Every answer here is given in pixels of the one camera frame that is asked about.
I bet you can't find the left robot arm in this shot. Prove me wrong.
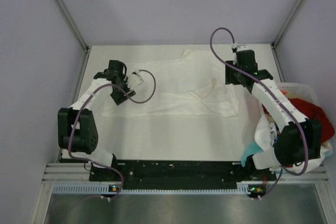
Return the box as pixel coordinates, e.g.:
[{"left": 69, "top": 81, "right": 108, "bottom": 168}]
[{"left": 57, "top": 60, "right": 136, "bottom": 180}]

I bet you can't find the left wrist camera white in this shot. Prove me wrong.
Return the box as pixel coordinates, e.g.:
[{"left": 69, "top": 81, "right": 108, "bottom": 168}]
[{"left": 127, "top": 70, "right": 144, "bottom": 89}]

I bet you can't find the white laundry basket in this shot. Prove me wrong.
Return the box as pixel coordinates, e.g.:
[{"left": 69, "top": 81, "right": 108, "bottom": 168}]
[{"left": 278, "top": 82, "right": 335, "bottom": 167}]

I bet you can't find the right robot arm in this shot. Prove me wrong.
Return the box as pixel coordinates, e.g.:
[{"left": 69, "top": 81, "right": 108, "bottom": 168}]
[{"left": 225, "top": 48, "right": 322, "bottom": 180}]

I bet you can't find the grey slotted cable duct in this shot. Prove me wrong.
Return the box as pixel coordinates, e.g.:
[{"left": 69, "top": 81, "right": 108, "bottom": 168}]
[{"left": 52, "top": 183, "right": 264, "bottom": 196}]

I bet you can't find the red t shirt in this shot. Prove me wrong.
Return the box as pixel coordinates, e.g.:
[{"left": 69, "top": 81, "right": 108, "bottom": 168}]
[{"left": 262, "top": 98, "right": 334, "bottom": 168}]

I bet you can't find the aluminium front rail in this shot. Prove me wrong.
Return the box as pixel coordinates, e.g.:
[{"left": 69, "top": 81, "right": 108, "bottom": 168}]
[{"left": 42, "top": 163, "right": 90, "bottom": 183}]

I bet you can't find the right aluminium frame post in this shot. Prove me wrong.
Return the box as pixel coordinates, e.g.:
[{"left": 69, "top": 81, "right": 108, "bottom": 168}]
[{"left": 271, "top": 0, "right": 306, "bottom": 49}]

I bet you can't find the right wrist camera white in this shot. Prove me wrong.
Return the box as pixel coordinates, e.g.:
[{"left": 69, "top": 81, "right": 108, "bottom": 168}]
[{"left": 231, "top": 43, "right": 249, "bottom": 54}]

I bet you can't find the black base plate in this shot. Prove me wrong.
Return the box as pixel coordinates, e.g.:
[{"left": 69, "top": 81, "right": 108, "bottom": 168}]
[{"left": 89, "top": 159, "right": 278, "bottom": 190}]

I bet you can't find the aluminium frame post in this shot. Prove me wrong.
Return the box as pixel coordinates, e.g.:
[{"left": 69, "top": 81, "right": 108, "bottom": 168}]
[
  {"left": 271, "top": 0, "right": 306, "bottom": 49},
  {"left": 54, "top": 0, "right": 89, "bottom": 52}
]

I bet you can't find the white printed t shirt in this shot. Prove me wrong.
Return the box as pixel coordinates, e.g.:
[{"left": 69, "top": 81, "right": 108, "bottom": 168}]
[{"left": 255, "top": 105, "right": 333, "bottom": 173}]

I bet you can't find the teal t shirt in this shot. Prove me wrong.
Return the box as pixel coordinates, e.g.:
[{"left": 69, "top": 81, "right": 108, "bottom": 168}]
[{"left": 240, "top": 142, "right": 263, "bottom": 167}]

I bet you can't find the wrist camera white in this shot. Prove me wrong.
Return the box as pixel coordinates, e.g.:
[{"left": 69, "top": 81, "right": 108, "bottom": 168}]
[
  {"left": 127, "top": 70, "right": 144, "bottom": 89},
  {"left": 231, "top": 43, "right": 249, "bottom": 54}
]

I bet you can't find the left aluminium frame post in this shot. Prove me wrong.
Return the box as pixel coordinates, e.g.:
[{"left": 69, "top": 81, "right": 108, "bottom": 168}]
[{"left": 54, "top": 0, "right": 89, "bottom": 52}]

